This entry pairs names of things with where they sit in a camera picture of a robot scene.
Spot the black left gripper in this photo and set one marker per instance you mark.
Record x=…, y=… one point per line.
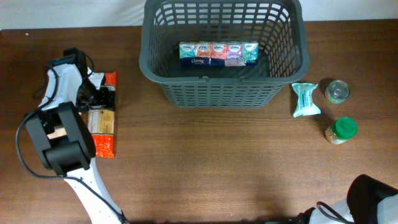
x=107, y=96

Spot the orange pasta packet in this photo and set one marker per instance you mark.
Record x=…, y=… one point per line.
x=100, y=122

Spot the Kleenex tissue multipack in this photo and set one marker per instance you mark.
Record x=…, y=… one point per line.
x=219, y=54

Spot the teal wet wipes packet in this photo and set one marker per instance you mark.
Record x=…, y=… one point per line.
x=305, y=104

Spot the metal tin can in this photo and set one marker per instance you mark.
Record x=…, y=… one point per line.
x=337, y=91

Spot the green lid jar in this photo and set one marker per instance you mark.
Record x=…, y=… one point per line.
x=341, y=130

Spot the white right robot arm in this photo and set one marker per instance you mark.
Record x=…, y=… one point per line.
x=368, y=201

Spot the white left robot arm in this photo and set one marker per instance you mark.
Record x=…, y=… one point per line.
x=73, y=122

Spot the grey plastic basket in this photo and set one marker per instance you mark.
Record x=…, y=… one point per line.
x=276, y=25

